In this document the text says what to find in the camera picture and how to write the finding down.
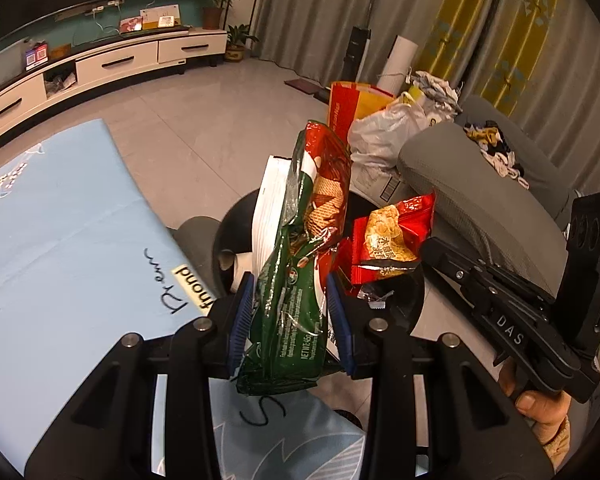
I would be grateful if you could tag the white plastic bag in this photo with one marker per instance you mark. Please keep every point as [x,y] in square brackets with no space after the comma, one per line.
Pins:
[385,130]

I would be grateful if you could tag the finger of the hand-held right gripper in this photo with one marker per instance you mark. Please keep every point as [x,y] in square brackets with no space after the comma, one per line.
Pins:
[510,330]

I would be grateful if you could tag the red printed box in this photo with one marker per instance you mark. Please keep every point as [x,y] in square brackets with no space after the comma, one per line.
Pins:
[130,24]

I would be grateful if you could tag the blue floral tablecloth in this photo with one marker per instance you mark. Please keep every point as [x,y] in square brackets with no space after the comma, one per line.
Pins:
[55,260]

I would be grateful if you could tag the desk calendar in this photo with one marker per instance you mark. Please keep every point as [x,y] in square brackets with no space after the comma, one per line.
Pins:
[160,15]

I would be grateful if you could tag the dark floor mat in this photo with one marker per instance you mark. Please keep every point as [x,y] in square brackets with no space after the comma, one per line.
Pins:
[305,85]

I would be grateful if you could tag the grey sofa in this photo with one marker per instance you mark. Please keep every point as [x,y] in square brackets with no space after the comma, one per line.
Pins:
[480,180]

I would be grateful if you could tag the white packet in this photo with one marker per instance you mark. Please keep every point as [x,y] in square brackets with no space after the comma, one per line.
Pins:
[270,210]

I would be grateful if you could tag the black trash bin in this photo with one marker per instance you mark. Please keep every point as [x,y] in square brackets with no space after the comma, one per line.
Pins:
[395,300]

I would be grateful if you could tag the red and yellow bag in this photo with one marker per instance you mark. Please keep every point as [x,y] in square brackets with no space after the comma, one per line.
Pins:
[350,105]

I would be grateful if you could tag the dark grey round object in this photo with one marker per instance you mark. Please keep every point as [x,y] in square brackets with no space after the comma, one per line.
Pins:
[195,240]

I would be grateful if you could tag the tall potted plant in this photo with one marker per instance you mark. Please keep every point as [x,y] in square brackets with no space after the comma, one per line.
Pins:
[215,5]

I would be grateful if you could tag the white paper roll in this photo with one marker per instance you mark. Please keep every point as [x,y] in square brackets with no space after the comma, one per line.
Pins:
[397,60]

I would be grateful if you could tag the green snack bag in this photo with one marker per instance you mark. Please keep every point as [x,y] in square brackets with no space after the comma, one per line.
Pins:
[285,310]

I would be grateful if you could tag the pile of clothes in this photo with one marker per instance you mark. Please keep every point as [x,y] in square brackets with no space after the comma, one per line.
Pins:
[495,150]

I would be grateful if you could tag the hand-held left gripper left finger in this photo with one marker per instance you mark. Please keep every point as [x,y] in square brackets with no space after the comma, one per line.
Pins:
[240,320]

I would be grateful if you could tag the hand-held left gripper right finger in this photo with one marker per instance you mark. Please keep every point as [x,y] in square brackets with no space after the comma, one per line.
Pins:
[339,320]

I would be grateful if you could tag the crumpled patterned cloth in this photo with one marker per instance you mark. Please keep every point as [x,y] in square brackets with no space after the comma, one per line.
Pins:
[435,90]

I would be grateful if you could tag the red snack bag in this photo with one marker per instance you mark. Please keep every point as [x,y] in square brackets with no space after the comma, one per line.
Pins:
[390,240]

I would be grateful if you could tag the white and blue paper cup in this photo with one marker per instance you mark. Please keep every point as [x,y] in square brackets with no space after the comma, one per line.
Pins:
[227,261]

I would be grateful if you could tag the white tv cabinet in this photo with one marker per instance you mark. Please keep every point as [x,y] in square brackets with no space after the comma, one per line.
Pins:
[105,60]

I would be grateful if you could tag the blue and red sign stand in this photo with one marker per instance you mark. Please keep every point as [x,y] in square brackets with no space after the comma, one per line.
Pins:
[36,55]

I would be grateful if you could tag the upright vacuum cleaner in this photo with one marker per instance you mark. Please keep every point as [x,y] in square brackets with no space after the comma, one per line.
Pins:
[362,35]

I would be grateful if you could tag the small potted plant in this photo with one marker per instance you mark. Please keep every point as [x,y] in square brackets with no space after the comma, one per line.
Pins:
[237,42]

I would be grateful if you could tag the grey and yellow curtain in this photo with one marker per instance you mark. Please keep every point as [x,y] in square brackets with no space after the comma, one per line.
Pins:
[505,25]

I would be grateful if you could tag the person's right hand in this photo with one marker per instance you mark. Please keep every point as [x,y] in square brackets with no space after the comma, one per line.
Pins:
[530,402]

